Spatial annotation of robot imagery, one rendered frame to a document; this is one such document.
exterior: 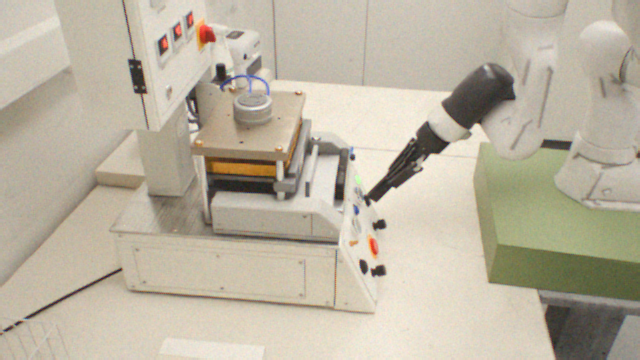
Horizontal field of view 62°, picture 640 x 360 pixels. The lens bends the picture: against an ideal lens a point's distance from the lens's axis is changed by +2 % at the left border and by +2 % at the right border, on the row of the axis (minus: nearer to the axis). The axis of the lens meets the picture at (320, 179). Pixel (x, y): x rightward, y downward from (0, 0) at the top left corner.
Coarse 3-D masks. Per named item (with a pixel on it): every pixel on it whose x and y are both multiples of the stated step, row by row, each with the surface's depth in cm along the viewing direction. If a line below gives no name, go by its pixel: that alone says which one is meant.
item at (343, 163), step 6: (342, 150) 116; (348, 150) 117; (342, 156) 114; (348, 156) 115; (342, 162) 112; (348, 162) 119; (342, 168) 110; (342, 174) 108; (336, 180) 106; (342, 180) 106; (336, 186) 106; (342, 186) 106; (336, 192) 106; (342, 192) 106; (336, 198) 107; (342, 198) 107
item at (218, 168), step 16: (208, 160) 103; (224, 160) 103; (240, 160) 103; (256, 160) 103; (288, 160) 103; (208, 176) 104; (224, 176) 104; (240, 176) 104; (256, 176) 103; (272, 176) 103
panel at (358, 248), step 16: (352, 176) 125; (352, 192) 121; (352, 208) 116; (368, 208) 130; (368, 224) 126; (352, 240) 110; (368, 240) 121; (352, 256) 107; (368, 256) 117; (368, 272) 114; (368, 288) 110
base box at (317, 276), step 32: (128, 256) 109; (160, 256) 108; (192, 256) 107; (224, 256) 106; (256, 256) 105; (288, 256) 105; (320, 256) 104; (128, 288) 114; (160, 288) 113; (192, 288) 112; (224, 288) 112; (256, 288) 110; (288, 288) 109; (320, 288) 108; (352, 288) 107
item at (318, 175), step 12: (312, 156) 114; (324, 156) 122; (336, 156) 122; (312, 168) 110; (324, 168) 118; (336, 168) 118; (348, 168) 121; (300, 180) 113; (312, 180) 111; (324, 180) 113; (300, 192) 110; (312, 192) 110; (324, 192) 110; (336, 204) 106
